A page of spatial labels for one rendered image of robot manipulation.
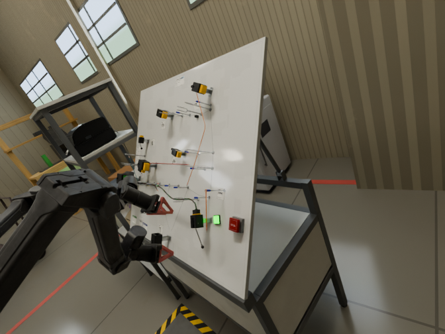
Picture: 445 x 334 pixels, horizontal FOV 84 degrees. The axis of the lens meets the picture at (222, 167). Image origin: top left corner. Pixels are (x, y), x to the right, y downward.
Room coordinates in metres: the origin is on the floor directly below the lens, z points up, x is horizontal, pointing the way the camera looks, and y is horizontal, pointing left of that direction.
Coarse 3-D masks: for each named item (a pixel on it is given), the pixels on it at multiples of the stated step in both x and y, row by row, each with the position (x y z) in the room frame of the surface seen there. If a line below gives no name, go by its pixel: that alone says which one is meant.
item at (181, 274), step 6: (162, 264) 1.62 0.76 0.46; (168, 264) 1.47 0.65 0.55; (174, 264) 1.34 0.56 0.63; (168, 270) 1.57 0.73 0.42; (174, 270) 1.42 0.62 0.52; (180, 270) 1.30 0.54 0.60; (180, 276) 1.38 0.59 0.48; (186, 276) 1.26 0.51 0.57; (186, 282) 1.34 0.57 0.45; (192, 282) 1.23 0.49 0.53; (192, 288) 1.30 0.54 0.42; (198, 288) 1.19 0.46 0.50
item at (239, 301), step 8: (144, 240) 1.42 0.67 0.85; (184, 264) 1.02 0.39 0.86; (192, 272) 0.97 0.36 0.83; (200, 272) 0.92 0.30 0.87; (208, 280) 0.85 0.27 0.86; (216, 288) 0.82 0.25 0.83; (224, 288) 0.77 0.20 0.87; (224, 296) 0.79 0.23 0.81; (232, 296) 0.72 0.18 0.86; (248, 296) 0.69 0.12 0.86; (240, 304) 0.70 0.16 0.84; (248, 304) 0.68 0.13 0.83; (248, 312) 0.67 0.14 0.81
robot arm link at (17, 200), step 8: (16, 200) 1.02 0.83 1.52; (24, 200) 1.02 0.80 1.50; (32, 200) 1.07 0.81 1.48; (8, 208) 0.99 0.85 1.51; (16, 208) 0.98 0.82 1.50; (24, 208) 1.00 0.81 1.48; (0, 216) 0.95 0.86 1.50; (8, 216) 0.94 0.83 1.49; (16, 216) 0.96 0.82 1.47; (0, 224) 0.90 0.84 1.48; (8, 224) 0.92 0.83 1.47; (0, 232) 0.88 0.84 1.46
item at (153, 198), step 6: (138, 198) 0.85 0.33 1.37; (144, 198) 0.86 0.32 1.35; (150, 198) 0.87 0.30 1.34; (156, 198) 0.86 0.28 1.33; (132, 204) 0.86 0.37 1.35; (138, 204) 0.85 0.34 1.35; (144, 204) 0.85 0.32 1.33; (150, 204) 0.86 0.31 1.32; (144, 210) 0.87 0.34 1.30; (150, 210) 0.83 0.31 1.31
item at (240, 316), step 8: (200, 280) 1.08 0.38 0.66; (200, 288) 1.16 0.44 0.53; (208, 288) 1.04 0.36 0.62; (208, 296) 1.12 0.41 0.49; (216, 296) 1.01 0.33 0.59; (216, 304) 1.07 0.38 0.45; (224, 304) 0.96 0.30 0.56; (232, 304) 0.87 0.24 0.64; (224, 312) 1.02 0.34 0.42; (232, 312) 0.92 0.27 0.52; (240, 312) 0.84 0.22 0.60; (240, 320) 0.89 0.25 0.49; (248, 320) 0.81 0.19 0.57; (256, 320) 0.75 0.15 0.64; (248, 328) 0.86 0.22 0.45; (256, 328) 0.78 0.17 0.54
